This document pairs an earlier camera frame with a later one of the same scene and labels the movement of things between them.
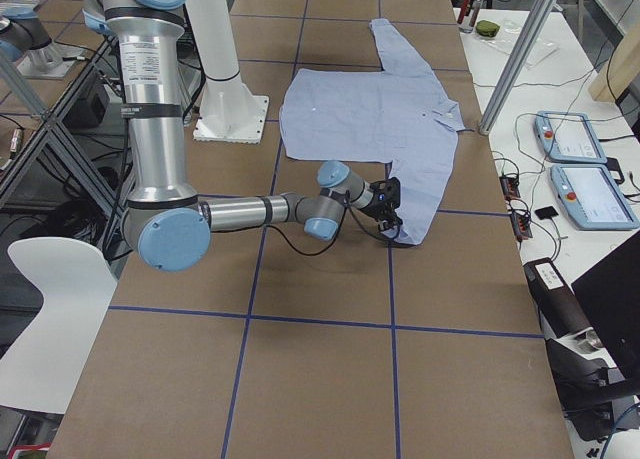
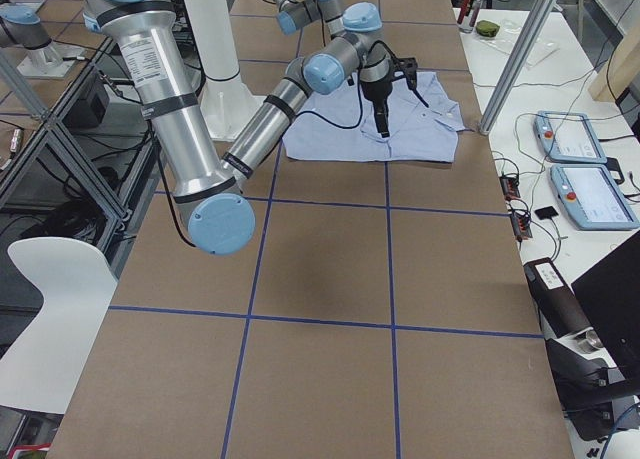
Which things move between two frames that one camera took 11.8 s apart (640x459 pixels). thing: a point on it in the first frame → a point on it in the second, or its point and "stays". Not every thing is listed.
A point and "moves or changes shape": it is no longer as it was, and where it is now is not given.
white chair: [43, 370] stays
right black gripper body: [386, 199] → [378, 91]
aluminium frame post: [523, 54] stays
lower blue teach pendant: [593, 198] stays
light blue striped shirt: [403, 115] moves or changes shape
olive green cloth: [487, 28] stays
